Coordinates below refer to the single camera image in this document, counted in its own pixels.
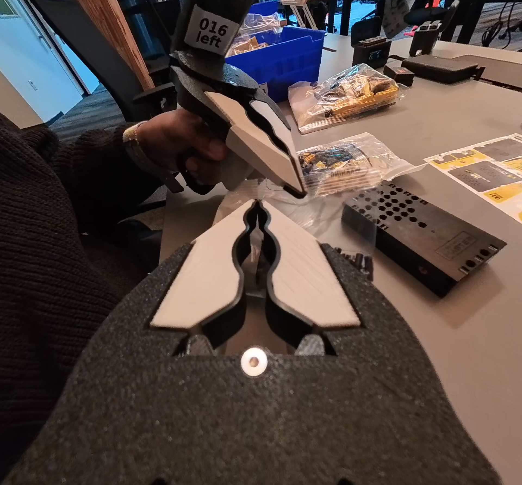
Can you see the blue plastic bin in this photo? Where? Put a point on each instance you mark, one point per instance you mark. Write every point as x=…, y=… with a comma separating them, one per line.
x=285, y=65

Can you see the yellow and grey sticker sheet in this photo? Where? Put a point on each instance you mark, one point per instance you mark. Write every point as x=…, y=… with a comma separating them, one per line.
x=489, y=167

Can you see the clear bag of yellow parts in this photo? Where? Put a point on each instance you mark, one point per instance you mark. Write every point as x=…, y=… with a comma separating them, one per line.
x=350, y=97

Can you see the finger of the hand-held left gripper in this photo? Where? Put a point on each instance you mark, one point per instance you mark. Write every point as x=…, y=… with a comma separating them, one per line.
x=269, y=116
x=253, y=146

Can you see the wooden post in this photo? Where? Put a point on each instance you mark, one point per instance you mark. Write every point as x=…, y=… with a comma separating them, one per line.
x=110, y=24

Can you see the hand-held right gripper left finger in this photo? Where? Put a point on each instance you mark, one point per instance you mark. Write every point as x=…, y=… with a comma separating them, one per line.
x=200, y=281

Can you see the person's left hand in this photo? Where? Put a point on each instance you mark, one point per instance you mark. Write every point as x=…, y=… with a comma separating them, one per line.
x=175, y=138

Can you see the heap of clear part bags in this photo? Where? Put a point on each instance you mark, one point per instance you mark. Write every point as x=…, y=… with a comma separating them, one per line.
x=248, y=40

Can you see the black charger case with display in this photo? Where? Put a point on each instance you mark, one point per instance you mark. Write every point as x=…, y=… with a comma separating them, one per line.
x=371, y=52

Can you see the pile of small black pins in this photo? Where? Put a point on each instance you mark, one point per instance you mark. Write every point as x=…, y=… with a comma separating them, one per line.
x=359, y=262

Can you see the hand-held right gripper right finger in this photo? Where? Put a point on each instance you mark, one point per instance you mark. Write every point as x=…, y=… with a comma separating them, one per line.
x=310, y=285

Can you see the clear bag of mixed parts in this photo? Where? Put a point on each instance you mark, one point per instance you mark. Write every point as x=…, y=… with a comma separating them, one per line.
x=338, y=163

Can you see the black background office chair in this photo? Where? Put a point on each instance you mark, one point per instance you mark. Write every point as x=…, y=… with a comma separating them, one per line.
x=432, y=14

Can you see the black flat power bank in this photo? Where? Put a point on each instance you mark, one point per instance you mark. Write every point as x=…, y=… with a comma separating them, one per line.
x=440, y=69

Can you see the small black box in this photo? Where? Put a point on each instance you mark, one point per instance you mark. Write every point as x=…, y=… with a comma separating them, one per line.
x=399, y=75

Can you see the clear bag of small pins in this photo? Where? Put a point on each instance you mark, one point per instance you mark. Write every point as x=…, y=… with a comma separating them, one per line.
x=228, y=211

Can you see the black perforated plastic box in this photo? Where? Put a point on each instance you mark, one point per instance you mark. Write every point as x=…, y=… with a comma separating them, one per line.
x=428, y=240

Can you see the black upright battery holder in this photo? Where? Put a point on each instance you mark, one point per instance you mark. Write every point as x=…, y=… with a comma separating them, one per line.
x=424, y=40

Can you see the person's left forearm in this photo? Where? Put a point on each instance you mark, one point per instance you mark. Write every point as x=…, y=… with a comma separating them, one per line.
x=102, y=167

